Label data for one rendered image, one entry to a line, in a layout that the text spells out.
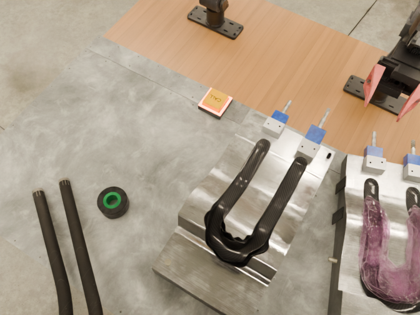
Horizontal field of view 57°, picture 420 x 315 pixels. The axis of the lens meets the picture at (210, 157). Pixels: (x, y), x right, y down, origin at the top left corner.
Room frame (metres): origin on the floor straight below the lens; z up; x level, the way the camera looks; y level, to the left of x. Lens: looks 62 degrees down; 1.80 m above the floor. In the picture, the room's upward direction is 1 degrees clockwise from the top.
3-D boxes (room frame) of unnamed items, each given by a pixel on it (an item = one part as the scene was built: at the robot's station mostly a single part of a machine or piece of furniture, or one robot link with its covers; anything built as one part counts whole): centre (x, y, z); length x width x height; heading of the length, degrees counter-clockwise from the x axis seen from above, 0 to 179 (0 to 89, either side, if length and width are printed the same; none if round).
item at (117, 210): (0.37, 0.26, 0.82); 0.08 x 0.08 x 0.04
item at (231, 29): (1.06, -0.01, 0.84); 0.20 x 0.07 x 0.08; 59
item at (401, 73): (0.45, -0.36, 1.20); 0.09 x 0.07 x 0.07; 149
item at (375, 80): (0.47, -0.33, 1.20); 0.09 x 0.07 x 0.07; 149
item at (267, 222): (0.35, -0.12, 0.92); 0.35 x 0.16 x 0.09; 150
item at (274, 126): (0.60, -0.20, 0.89); 0.13 x 0.05 x 0.05; 150
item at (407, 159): (0.49, -0.56, 0.86); 0.13 x 0.05 x 0.05; 167
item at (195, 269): (0.35, -0.10, 0.87); 0.50 x 0.26 x 0.14; 150
